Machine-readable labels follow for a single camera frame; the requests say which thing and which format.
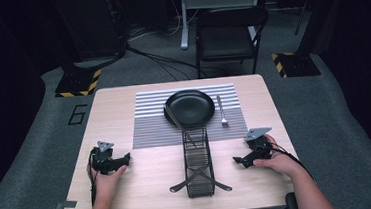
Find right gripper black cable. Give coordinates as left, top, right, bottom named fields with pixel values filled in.
left=268, top=139, right=316, bottom=184

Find striped-edge black stand base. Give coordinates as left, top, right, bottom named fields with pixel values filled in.
left=271, top=49, right=323, bottom=80
left=52, top=60, right=104, bottom=100

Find grey tape strip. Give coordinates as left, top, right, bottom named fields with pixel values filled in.
left=54, top=199, right=78, bottom=209

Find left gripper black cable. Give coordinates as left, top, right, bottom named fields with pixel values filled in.
left=84, top=147, right=101, bottom=207

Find black round plate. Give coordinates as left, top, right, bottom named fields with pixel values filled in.
left=161, top=87, right=217, bottom=130

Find person's right hand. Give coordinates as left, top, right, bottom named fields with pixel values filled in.
left=250, top=131, right=304, bottom=181

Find silver fork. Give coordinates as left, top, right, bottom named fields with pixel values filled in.
left=215, top=93, right=230, bottom=129

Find black folding chair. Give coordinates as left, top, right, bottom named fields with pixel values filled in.
left=191, top=5, right=274, bottom=79

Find white desk frame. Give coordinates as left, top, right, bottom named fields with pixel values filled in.
left=176, top=0, right=267, bottom=51

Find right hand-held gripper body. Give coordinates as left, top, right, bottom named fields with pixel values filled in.
left=243, top=126, right=275, bottom=163

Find grey striped placemat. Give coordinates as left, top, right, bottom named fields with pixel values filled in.
left=127, top=82, right=250, bottom=151

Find black armrest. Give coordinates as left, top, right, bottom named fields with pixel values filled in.
left=271, top=191, right=300, bottom=209

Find person's left hand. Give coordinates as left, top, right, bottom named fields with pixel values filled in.
left=90, top=164, right=131, bottom=204

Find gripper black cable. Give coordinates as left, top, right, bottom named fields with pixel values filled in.
left=84, top=147, right=101, bottom=207
left=268, top=139, right=316, bottom=184

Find black floor cables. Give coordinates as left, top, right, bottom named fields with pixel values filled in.
left=124, top=12, right=230, bottom=86

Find black wire cutlery rack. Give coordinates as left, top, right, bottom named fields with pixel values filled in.
left=163, top=122, right=234, bottom=201

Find dark knife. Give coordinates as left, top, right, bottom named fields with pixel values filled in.
left=163, top=101, right=198, bottom=151

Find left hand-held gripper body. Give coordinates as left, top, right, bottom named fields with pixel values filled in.
left=89, top=139, right=124, bottom=177

